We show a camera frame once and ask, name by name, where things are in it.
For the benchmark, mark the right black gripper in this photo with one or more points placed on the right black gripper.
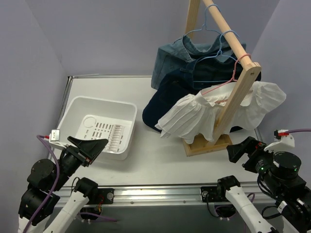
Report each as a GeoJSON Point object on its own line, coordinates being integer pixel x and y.
{"type": "Point", "coordinates": [251, 158]}

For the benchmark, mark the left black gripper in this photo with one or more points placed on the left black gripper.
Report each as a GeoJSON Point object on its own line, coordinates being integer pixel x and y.
{"type": "Point", "coordinates": [79, 155]}

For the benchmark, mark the white pleated skirt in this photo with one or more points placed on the white pleated skirt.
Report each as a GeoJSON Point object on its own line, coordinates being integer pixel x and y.
{"type": "Point", "coordinates": [196, 114]}

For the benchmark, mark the dark blue denim skirt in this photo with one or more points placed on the dark blue denim skirt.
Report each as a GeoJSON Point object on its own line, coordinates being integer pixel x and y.
{"type": "Point", "coordinates": [173, 87]}

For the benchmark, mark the blue wire hanger front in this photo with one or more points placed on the blue wire hanger front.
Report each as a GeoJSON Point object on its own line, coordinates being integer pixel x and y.
{"type": "Point", "coordinates": [216, 67]}

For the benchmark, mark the blue wire hanger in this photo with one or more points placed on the blue wire hanger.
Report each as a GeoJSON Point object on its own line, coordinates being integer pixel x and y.
{"type": "Point", "coordinates": [201, 26]}
{"type": "Point", "coordinates": [216, 67]}

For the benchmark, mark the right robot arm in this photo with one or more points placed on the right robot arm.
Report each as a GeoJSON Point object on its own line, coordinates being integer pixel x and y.
{"type": "Point", "coordinates": [278, 178]}

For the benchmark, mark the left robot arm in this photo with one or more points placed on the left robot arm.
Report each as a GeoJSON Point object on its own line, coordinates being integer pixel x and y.
{"type": "Point", "coordinates": [49, 176]}

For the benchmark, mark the light blue denim skirt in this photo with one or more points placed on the light blue denim skirt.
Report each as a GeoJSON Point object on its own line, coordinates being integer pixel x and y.
{"type": "Point", "coordinates": [183, 51]}

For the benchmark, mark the white plastic basket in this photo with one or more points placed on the white plastic basket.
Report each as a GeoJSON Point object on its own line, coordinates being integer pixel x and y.
{"type": "Point", "coordinates": [90, 118]}

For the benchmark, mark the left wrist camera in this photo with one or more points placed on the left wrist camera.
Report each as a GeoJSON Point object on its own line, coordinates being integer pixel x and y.
{"type": "Point", "coordinates": [54, 139]}

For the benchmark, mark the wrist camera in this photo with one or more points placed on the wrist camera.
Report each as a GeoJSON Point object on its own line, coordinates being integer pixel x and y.
{"type": "Point", "coordinates": [54, 139]}
{"type": "Point", "coordinates": [283, 141]}

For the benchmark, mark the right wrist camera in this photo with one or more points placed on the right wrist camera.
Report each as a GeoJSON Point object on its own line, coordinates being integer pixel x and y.
{"type": "Point", "coordinates": [283, 141]}

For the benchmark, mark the aluminium mounting rail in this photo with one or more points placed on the aluminium mounting rail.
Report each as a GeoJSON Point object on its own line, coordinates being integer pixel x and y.
{"type": "Point", "coordinates": [164, 196]}

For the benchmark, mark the blue wire hanger back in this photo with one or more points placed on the blue wire hanger back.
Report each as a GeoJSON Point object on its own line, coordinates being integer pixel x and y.
{"type": "Point", "coordinates": [201, 26]}

